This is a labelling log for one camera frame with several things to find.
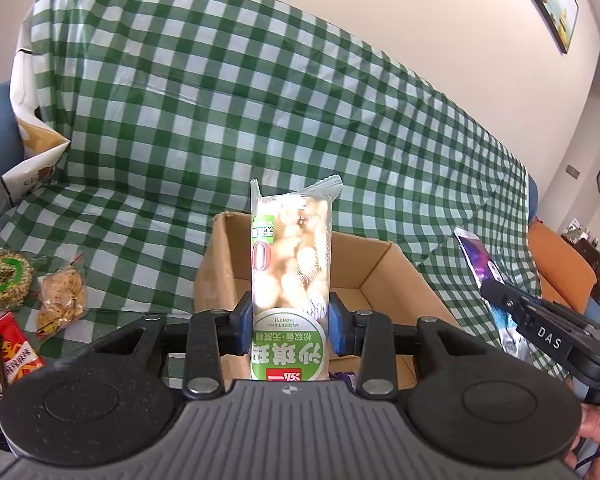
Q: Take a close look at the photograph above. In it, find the clear bag of biscuits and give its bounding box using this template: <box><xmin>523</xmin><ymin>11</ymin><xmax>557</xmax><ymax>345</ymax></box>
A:
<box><xmin>35</xmin><ymin>254</ymin><xmax>87</xmax><ymax>341</ymax></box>

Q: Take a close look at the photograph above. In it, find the wall light switch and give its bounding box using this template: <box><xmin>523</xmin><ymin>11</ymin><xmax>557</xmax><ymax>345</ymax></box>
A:
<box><xmin>565</xmin><ymin>165</ymin><xmax>580</xmax><ymax>180</ymax></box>

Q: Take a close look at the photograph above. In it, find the white green sachima pack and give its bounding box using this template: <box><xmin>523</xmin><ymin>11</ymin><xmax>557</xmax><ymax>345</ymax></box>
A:
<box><xmin>249</xmin><ymin>174</ymin><xmax>342</xmax><ymax>382</ymax></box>

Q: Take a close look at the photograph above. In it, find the green checkered cloth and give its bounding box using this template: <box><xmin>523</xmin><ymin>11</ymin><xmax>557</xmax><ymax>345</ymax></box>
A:
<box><xmin>0</xmin><ymin>0</ymin><xmax>541</xmax><ymax>360</ymax></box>

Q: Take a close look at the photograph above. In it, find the red chip packet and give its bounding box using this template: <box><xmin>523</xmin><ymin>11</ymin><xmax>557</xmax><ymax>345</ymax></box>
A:
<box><xmin>0</xmin><ymin>312</ymin><xmax>45</xmax><ymax>385</ymax></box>

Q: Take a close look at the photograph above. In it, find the brown cardboard box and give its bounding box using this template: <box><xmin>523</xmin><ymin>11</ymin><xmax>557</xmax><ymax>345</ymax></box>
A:
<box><xmin>194</xmin><ymin>211</ymin><xmax>458</xmax><ymax>391</ymax></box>

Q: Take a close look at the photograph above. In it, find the purple candy pack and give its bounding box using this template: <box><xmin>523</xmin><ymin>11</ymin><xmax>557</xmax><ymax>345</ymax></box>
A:
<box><xmin>329</xmin><ymin>372</ymin><xmax>356</xmax><ymax>392</ymax></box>

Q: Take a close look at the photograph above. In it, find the round green puffed-grain snack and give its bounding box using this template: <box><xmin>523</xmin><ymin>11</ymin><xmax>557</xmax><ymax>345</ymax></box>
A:
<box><xmin>0</xmin><ymin>248</ymin><xmax>33</xmax><ymax>310</ymax></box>

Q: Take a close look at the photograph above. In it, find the white paper bag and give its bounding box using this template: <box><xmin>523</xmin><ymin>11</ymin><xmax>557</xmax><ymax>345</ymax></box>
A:
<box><xmin>0</xmin><ymin>14</ymin><xmax>70</xmax><ymax>218</ymax></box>

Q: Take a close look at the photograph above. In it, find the orange cushion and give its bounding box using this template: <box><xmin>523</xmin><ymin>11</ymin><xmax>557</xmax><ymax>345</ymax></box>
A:
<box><xmin>528</xmin><ymin>220</ymin><xmax>596</xmax><ymax>314</ymax></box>

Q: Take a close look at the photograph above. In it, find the purple silver snack bag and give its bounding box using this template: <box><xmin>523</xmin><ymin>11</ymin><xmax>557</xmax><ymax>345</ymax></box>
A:
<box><xmin>452</xmin><ymin>226</ymin><xmax>537</xmax><ymax>363</ymax></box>

